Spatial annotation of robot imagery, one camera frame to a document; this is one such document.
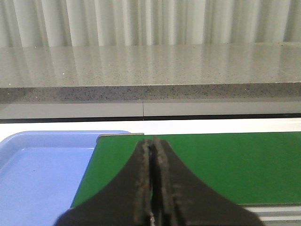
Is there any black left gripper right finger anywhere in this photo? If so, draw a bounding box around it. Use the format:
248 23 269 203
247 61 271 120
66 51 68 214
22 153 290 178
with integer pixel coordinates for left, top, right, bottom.
151 137 263 226

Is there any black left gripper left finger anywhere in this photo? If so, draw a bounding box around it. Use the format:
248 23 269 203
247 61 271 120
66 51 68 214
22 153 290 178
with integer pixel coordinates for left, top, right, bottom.
55 139 153 226

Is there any green conveyor belt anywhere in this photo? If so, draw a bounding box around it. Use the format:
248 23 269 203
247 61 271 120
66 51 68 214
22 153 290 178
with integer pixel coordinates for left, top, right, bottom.
72 132 301 206

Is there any blue plastic tray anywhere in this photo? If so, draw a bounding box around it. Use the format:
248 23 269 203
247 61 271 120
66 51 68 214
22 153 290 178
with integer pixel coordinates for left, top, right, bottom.
0 131 131 226

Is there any grey speckled stone counter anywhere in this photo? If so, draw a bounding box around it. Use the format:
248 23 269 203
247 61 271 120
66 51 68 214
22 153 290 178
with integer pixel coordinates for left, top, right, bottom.
0 42 301 104

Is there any white pleated curtain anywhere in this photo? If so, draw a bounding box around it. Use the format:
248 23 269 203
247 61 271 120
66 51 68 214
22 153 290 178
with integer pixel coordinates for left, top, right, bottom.
0 0 301 48

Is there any aluminium conveyor frame rail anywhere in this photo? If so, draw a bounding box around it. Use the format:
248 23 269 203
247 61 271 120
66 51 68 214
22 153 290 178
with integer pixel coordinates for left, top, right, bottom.
240 203 301 223

